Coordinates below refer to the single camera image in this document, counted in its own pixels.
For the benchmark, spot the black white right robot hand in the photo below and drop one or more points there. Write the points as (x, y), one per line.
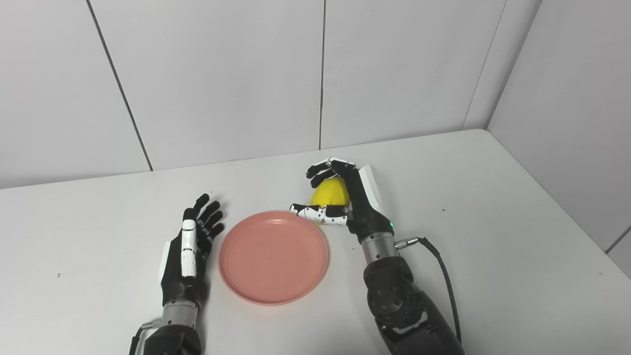
(365, 217)

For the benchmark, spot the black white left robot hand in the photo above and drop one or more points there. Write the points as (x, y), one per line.
(172, 276)

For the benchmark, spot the yellow lemon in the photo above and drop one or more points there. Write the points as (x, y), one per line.
(333, 193)

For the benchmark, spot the pink round plate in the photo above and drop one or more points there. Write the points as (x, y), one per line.
(273, 257)

